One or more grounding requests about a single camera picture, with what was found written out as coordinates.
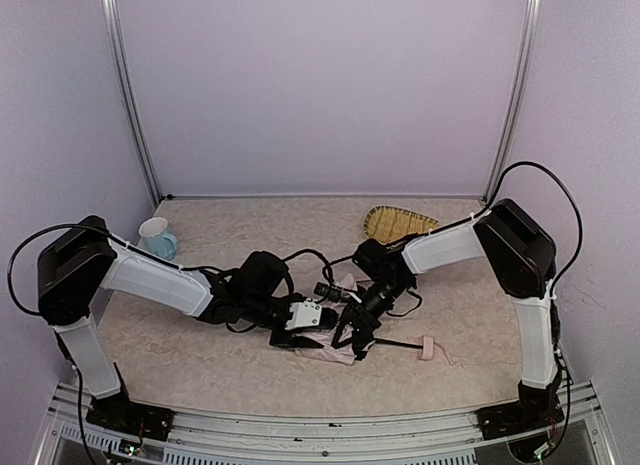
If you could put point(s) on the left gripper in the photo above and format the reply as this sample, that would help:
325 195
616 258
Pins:
330 320

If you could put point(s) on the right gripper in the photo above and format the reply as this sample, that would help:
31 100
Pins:
361 318

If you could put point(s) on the pink folding umbrella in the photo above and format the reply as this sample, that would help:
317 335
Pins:
347 356

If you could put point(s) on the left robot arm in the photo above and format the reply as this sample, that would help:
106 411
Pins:
87 258

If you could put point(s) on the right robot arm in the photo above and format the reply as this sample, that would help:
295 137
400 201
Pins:
522 257

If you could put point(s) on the woven bamboo tray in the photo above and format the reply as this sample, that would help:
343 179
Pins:
387 224

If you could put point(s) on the light blue mug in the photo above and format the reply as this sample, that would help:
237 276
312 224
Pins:
157 239

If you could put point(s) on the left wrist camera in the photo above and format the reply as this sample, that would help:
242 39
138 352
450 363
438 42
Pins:
303 314

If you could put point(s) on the front aluminium rail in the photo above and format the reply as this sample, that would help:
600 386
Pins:
200 437

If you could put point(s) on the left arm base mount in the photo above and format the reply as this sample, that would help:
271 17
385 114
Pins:
135 419

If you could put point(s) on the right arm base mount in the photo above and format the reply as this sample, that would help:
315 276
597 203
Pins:
514 418

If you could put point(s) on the right frame post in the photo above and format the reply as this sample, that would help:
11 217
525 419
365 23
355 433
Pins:
525 53

